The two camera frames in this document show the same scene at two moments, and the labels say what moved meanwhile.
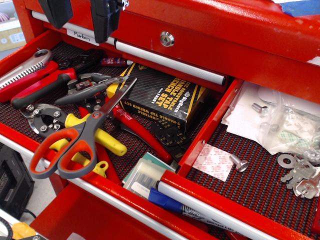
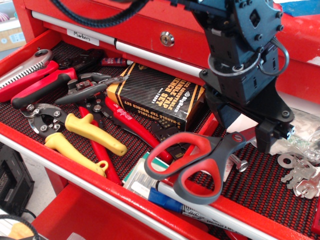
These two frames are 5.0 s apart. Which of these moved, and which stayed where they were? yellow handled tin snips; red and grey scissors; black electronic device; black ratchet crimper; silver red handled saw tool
Moved: red and grey scissors
Stayed: yellow handled tin snips; black ratchet crimper; silver red handled saw tool; black electronic device
